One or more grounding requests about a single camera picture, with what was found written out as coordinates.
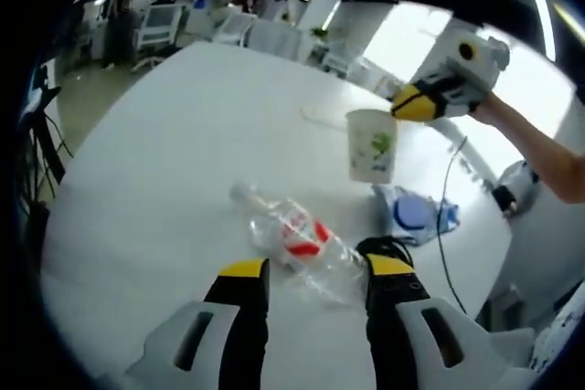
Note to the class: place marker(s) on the plastic bag with blue pad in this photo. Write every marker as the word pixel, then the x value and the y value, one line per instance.
pixel 411 212

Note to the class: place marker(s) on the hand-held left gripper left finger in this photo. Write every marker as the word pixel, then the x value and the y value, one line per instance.
pixel 183 353

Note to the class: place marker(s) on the person's patterned white clothing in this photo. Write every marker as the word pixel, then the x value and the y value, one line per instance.
pixel 560 335

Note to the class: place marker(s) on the green potted plant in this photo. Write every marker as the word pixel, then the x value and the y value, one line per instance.
pixel 320 33

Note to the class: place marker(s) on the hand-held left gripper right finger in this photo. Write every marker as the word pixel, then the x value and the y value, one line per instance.
pixel 457 353

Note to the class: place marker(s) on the white mesh office chair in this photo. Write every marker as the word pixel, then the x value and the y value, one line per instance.
pixel 274 40
pixel 157 24

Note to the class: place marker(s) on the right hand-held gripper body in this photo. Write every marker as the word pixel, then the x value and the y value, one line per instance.
pixel 480 66

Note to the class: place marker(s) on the white device with black part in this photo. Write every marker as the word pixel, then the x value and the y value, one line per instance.
pixel 518 184

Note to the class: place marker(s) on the white table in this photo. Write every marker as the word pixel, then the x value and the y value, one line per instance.
pixel 183 157

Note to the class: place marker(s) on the clear plastic water bottle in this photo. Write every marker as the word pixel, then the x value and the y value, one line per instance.
pixel 297 235

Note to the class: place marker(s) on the white paper cup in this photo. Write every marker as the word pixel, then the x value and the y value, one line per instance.
pixel 370 148

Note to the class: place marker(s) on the black tripod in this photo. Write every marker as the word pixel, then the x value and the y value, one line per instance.
pixel 43 134

